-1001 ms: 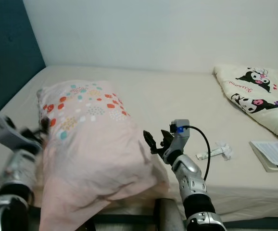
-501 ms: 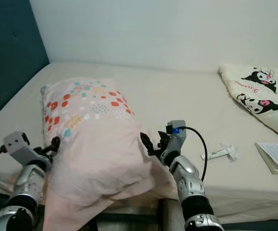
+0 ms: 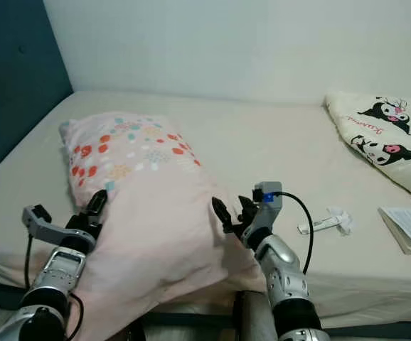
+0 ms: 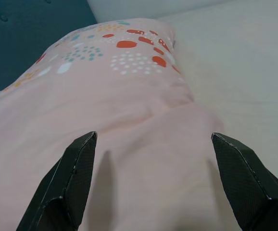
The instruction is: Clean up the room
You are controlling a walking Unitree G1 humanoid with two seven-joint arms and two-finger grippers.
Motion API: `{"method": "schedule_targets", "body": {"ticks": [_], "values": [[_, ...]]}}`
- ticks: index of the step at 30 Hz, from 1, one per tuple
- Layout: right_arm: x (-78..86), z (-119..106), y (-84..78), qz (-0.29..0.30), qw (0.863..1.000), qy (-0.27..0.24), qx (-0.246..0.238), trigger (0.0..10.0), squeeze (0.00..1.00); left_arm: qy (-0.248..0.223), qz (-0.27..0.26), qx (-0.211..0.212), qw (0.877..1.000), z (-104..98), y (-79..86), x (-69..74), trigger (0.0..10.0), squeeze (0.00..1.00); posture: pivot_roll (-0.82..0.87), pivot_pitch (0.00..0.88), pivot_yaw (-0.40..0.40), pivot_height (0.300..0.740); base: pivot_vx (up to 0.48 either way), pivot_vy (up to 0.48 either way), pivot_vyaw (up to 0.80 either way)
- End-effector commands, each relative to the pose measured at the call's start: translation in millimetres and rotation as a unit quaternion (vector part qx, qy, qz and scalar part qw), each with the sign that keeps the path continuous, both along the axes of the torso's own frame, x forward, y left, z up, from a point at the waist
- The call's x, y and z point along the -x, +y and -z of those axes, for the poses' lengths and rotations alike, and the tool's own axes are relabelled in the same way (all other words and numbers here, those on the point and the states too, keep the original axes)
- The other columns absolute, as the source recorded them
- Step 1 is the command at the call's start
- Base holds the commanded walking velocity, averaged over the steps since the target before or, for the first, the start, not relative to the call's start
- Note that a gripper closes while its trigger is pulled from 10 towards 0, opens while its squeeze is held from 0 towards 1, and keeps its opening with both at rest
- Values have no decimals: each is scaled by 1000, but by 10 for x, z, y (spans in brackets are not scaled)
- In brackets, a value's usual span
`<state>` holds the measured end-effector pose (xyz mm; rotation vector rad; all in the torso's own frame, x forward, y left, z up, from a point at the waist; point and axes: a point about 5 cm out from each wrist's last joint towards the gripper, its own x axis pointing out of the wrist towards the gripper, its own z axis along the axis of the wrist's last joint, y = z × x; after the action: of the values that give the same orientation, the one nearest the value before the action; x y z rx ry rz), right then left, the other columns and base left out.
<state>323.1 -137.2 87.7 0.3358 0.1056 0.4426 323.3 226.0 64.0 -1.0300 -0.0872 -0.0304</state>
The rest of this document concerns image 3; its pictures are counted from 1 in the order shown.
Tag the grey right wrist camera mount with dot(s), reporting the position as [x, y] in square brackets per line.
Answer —
[266, 195]

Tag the cream cartoon print blanket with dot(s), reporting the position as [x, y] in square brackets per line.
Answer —
[383, 142]

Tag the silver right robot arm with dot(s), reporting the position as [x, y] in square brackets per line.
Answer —
[287, 277]

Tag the teal upholstered headboard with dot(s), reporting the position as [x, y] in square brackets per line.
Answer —
[20, 71]

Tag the white crumpled wrapper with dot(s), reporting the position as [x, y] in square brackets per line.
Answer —
[326, 222]

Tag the bed with beige sheet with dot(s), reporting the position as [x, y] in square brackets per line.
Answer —
[269, 156]

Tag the pink dotted pillow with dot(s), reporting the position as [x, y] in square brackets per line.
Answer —
[156, 220]

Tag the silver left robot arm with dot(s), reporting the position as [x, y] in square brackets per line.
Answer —
[63, 273]

